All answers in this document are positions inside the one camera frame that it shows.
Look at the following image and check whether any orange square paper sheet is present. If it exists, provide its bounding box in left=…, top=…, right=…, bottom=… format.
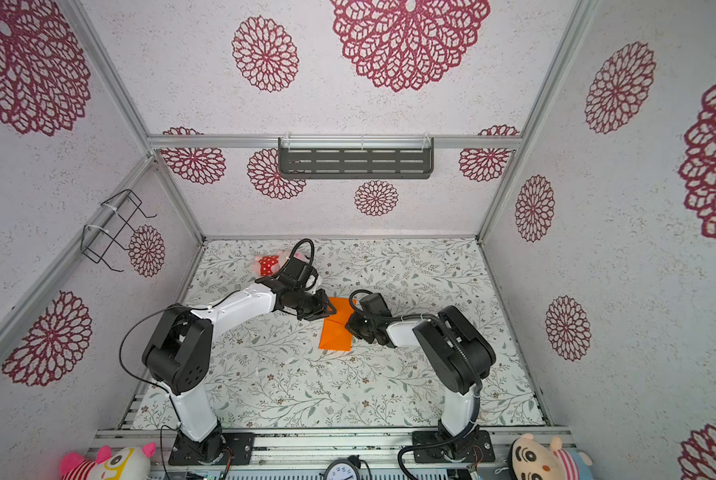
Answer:
left=319, top=297, right=354, bottom=352

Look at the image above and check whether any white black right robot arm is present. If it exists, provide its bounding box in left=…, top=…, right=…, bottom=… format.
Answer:
left=347, top=306, right=497, bottom=439

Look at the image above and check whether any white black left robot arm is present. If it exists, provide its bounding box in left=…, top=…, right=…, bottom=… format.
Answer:
left=142, top=283, right=337, bottom=443

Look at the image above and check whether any pink pig plush toy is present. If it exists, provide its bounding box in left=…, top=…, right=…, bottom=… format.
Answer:
left=251, top=251, right=290, bottom=277

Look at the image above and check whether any round gauge clock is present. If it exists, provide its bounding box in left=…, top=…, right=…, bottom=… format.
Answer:
left=323, top=455, right=362, bottom=480

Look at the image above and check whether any boy face plush toy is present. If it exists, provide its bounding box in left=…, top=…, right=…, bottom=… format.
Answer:
left=507, top=433, right=594, bottom=480

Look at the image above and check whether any pink white plush toy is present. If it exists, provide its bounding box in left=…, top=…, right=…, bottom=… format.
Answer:
left=60, top=443, right=156, bottom=480

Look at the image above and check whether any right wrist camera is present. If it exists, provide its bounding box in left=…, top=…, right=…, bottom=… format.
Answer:
left=359, top=293, right=392, bottom=317

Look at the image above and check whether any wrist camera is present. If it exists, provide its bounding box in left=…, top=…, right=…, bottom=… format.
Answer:
left=359, top=293, right=392, bottom=317
left=278, top=257, right=318, bottom=291

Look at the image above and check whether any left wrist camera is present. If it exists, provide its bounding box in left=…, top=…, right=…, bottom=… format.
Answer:
left=278, top=257, right=318, bottom=291

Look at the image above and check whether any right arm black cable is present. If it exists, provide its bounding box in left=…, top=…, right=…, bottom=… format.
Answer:
left=347, top=289, right=485, bottom=480

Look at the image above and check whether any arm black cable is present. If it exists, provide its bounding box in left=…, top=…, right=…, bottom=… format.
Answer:
left=347, top=289, right=485, bottom=480
left=118, top=290, right=242, bottom=397

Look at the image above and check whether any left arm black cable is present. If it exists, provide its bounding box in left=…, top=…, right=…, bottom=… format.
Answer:
left=118, top=290, right=242, bottom=397

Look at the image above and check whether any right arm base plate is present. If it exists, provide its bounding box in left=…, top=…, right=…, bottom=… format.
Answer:
left=412, top=428, right=496, bottom=464

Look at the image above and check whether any grey wall shelf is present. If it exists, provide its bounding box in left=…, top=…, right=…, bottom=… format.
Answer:
left=278, top=137, right=435, bottom=180

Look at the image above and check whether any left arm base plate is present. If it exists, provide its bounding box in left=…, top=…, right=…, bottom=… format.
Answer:
left=168, top=431, right=256, bottom=466

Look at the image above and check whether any black wire wall rack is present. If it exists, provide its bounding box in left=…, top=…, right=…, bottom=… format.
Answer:
left=79, top=189, right=157, bottom=273

